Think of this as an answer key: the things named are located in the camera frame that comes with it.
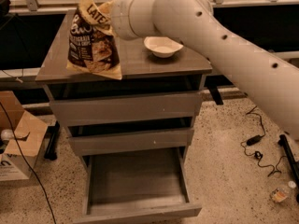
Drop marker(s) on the black stand leg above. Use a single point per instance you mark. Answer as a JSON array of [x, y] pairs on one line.
[[52, 135], [294, 164]]

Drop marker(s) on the grey middle drawer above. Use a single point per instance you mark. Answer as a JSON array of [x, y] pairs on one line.
[[123, 142]]

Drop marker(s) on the black power adapter with cable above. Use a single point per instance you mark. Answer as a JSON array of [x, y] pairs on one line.
[[257, 155]]

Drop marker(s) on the grey bottom drawer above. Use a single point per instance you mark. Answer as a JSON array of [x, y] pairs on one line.
[[137, 187]]

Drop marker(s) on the grey drawer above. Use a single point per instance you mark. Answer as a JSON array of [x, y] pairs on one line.
[[126, 108], [137, 187], [123, 142]]

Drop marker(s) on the black stand leg left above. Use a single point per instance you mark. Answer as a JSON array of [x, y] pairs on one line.
[[52, 135]]

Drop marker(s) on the cardboard box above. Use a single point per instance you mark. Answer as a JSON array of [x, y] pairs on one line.
[[22, 135]]

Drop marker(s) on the grey drawer cabinet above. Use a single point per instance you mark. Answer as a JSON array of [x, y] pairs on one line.
[[142, 74]]

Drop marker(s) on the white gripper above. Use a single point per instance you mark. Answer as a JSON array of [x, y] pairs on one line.
[[120, 16]]

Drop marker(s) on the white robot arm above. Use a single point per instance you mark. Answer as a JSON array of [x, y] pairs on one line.
[[270, 83]]

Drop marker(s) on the brown chip bag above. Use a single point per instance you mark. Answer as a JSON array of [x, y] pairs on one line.
[[92, 47]]

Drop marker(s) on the black stand leg right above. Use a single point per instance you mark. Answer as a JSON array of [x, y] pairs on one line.
[[294, 164]]

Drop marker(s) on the plastic bottle on floor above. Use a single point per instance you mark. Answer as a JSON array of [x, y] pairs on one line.
[[282, 192]]

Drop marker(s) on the white bowl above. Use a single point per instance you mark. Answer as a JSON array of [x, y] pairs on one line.
[[162, 47]]

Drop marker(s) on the grey top drawer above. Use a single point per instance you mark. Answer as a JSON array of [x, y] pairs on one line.
[[126, 108]]

